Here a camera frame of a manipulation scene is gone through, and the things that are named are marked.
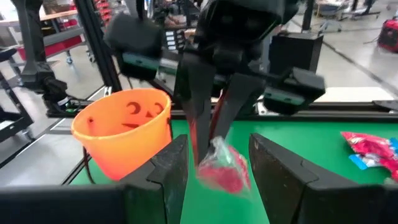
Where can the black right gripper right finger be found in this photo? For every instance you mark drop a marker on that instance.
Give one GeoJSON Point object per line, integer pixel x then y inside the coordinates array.
{"type": "Point", "coordinates": [326, 205]}

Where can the clear red candy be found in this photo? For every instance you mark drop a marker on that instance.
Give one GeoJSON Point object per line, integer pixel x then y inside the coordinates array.
{"type": "Point", "coordinates": [224, 174]}

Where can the orange pumpkin face bucket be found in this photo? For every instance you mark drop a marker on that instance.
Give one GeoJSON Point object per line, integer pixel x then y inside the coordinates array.
{"type": "Point", "coordinates": [124, 149]}

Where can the wooden workbench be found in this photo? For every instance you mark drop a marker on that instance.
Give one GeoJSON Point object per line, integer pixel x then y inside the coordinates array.
{"type": "Point", "coordinates": [56, 15]}

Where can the black labelled drawer rack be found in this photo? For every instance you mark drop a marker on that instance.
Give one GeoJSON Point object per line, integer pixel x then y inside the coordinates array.
{"type": "Point", "coordinates": [170, 40]}

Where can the green table mat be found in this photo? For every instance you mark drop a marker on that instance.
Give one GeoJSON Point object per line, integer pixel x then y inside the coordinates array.
{"type": "Point", "coordinates": [295, 140]}

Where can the black box cabinet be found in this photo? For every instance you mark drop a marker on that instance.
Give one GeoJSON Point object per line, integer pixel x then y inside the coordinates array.
{"type": "Point", "coordinates": [295, 53]}

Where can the red tool cabinet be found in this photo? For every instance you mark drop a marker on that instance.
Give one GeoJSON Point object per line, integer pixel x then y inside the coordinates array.
{"type": "Point", "coordinates": [56, 48]}

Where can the black cart frame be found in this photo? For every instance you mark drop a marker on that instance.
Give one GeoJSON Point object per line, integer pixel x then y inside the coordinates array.
{"type": "Point", "coordinates": [12, 124]}

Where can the red Skittles candy pack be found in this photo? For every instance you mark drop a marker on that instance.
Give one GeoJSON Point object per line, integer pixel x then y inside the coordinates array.
{"type": "Point", "coordinates": [390, 168]}
{"type": "Point", "coordinates": [367, 144]}

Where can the clear wrapped green candy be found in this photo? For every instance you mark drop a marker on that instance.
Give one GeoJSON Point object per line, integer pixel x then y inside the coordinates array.
{"type": "Point", "coordinates": [391, 181]}

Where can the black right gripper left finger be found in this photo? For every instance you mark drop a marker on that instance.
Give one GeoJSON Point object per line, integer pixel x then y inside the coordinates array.
{"type": "Point", "coordinates": [77, 205]}

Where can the red storage bins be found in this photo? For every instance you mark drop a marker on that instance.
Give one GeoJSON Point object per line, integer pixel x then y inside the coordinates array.
{"type": "Point", "coordinates": [104, 12]}

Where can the red bag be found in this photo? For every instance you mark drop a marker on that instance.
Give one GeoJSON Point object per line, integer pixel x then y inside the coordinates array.
{"type": "Point", "coordinates": [388, 35]}

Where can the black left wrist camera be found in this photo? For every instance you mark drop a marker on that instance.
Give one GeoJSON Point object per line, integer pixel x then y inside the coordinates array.
{"type": "Point", "coordinates": [242, 21]}

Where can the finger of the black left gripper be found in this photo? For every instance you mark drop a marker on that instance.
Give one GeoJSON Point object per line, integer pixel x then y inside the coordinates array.
{"type": "Point", "coordinates": [199, 93]}
{"type": "Point", "coordinates": [242, 93]}

